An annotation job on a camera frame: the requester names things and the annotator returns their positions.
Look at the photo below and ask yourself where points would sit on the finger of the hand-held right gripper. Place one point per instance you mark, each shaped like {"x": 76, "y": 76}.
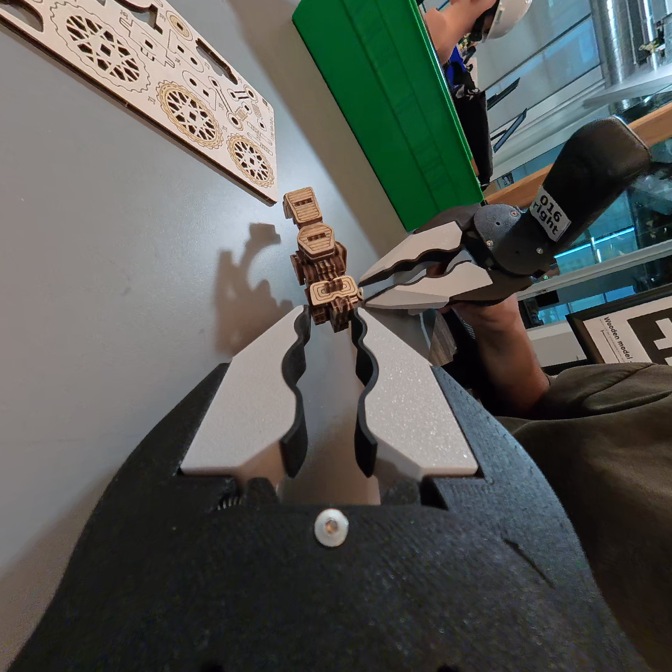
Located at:
{"x": 414, "y": 246}
{"x": 435, "y": 291}

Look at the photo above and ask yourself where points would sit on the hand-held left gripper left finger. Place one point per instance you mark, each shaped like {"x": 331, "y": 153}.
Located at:
{"x": 241, "y": 420}

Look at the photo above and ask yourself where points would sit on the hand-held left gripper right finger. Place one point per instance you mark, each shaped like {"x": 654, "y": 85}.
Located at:
{"x": 414, "y": 420}

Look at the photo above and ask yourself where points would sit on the wooden model assembly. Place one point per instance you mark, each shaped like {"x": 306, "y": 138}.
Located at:
{"x": 315, "y": 241}

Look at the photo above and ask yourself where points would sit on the grey desk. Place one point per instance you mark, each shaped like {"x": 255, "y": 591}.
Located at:
{"x": 105, "y": 262}

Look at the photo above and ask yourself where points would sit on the person's right hand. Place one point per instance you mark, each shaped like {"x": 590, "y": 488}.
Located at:
{"x": 488, "y": 317}

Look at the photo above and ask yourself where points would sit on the wooden beam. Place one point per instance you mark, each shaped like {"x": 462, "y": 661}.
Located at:
{"x": 517, "y": 190}

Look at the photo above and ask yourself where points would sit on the framed marker poster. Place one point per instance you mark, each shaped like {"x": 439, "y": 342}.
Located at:
{"x": 614, "y": 341}

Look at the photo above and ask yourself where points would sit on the green plastic bin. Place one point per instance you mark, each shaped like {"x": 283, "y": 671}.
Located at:
{"x": 367, "y": 78}

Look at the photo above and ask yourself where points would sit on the brown shirt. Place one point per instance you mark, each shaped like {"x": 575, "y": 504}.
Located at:
{"x": 603, "y": 472}

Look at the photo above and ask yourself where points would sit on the wooden gear parts sheet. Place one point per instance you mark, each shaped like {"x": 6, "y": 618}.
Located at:
{"x": 220, "y": 155}

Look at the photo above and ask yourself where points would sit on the mannequin with white helmet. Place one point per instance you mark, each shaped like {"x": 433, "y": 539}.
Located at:
{"x": 456, "y": 26}

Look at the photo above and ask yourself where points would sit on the metal duct pipes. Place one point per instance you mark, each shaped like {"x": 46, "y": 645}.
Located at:
{"x": 614, "y": 42}

